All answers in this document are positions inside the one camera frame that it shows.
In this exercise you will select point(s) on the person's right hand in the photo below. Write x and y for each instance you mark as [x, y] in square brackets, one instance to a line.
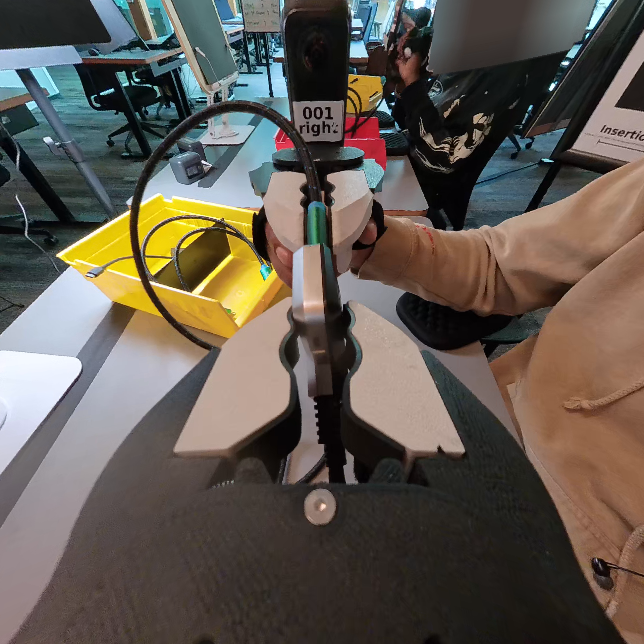
[279, 261]

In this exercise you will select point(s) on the person's beige hoodie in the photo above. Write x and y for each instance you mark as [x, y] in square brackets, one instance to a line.
[593, 453]

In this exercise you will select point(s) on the whiteboard with writing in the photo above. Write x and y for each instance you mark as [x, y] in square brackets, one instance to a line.
[260, 15]

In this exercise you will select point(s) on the marker poster on black easel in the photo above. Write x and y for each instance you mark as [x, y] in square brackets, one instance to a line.
[619, 136]

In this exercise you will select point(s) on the grey multiport adapter hub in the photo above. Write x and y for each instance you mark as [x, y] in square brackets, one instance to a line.
[307, 281]

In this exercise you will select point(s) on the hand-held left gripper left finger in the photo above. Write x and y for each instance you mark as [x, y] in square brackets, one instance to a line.
[241, 397]

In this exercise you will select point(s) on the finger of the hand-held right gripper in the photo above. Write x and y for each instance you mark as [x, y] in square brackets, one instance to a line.
[349, 211]
[284, 211]

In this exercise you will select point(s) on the black bin divider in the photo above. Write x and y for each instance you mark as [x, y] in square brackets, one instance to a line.
[206, 261]

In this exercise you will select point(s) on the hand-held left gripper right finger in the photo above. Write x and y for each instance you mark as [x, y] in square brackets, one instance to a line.
[397, 397]

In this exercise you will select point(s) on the red plastic bin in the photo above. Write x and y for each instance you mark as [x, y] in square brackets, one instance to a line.
[370, 148]

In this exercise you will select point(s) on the grey label printer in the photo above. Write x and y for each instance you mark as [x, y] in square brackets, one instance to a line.
[186, 168]

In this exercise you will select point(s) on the black textured chair armrest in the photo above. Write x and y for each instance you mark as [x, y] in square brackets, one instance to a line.
[386, 119]
[442, 322]
[397, 144]

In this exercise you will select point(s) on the monitor on grey pole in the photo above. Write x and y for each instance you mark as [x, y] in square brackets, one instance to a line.
[40, 20]

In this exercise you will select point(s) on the wooden desk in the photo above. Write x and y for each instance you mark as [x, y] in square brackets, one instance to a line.
[20, 100]
[126, 56]

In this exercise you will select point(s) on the black office chair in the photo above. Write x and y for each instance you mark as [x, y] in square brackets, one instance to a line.
[133, 98]

